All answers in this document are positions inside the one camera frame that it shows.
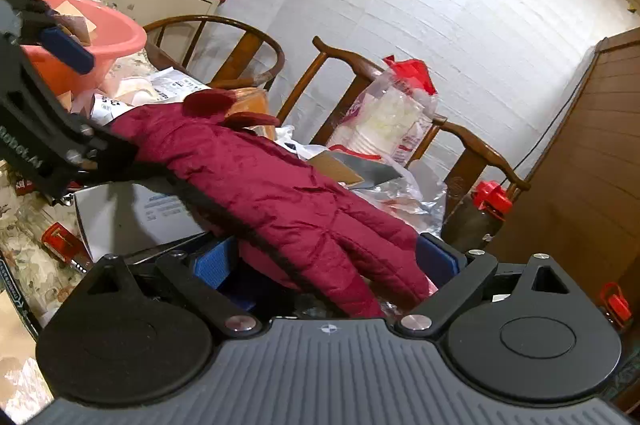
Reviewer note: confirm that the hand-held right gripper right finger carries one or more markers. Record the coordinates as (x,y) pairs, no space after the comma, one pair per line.
(440,255)

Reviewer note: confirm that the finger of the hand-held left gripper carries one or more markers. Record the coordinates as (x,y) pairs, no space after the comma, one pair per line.
(120,160)
(67,47)

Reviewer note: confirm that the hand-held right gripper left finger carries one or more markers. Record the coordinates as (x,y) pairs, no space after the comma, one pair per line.
(215,266)

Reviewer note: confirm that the pink plastic basin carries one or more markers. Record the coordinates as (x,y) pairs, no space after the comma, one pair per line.
(115,35)

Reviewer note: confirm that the maroon padded jacket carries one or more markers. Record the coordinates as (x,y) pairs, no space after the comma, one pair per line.
(260,185)

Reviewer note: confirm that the dark jug red cap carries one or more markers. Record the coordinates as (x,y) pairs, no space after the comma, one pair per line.
(467,220)
(616,307)

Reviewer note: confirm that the grey cardboard box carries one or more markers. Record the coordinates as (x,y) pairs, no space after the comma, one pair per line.
(115,215)

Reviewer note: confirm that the printed white paper sheet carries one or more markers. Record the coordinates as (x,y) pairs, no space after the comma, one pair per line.
(172,85)

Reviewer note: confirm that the small red packet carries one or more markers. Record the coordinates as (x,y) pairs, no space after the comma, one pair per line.
(60,241)

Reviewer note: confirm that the grey metallic sheet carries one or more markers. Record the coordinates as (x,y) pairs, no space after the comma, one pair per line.
(372,171)

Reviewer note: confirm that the beige cabinet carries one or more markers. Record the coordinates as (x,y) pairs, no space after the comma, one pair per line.
(165,0)

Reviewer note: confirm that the orange snack bag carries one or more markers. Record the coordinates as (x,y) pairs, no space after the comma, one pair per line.
(252,105)

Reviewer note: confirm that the clear bag of paper cups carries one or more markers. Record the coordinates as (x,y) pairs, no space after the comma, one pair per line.
(385,120)

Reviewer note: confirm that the wooden wardrobe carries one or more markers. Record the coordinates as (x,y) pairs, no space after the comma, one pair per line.
(590,145)

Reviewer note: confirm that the round-back wooden chair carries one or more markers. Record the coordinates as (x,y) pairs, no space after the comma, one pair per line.
(274,46)

